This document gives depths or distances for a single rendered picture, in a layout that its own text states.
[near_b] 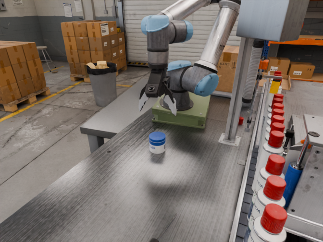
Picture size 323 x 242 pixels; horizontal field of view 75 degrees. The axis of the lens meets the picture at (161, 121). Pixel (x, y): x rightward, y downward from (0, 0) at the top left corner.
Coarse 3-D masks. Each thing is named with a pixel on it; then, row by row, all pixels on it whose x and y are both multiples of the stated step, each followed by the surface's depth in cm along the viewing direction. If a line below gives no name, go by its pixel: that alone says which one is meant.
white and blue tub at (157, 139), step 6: (156, 132) 91; (150, 138) 87; (156, 138) 87; (162, 138) 87; (150, 144) 88; (156, 144) 86; (162, 144) 87; (150, 150) 90; (156, 150) 88; (162, 150) 89
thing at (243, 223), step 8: (264, 120) 105; (256, 152) 82; (256, 160) 77; (248, 176) 70; (248, 184) 67; (248, 192) 64; (248, 200) 61; (248, 208) 59; (240, 216) 56; (240, 224) 54; (240, 232) 52; (240, 240) 51
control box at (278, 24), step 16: (256, 0) 64; (272, 0) 60; (288, 0) 56; (304, 0) 59; (240, 16) 70; (256, 16) 65; (272, 16) 61; (288, 16) 58; (304, 16) 61; (240, 32) 72; (256, 32) 66; (272, 32) 62; (288, 32) 61
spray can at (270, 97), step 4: (280, 84) 99; (280, 88) 99; (280, 92) 100; (268, 96) 103; (272, 96) 101; (268, 100) 103; (272, 100) 102; (268, 104) 104; (264, 112) 107; (264, 116) 107
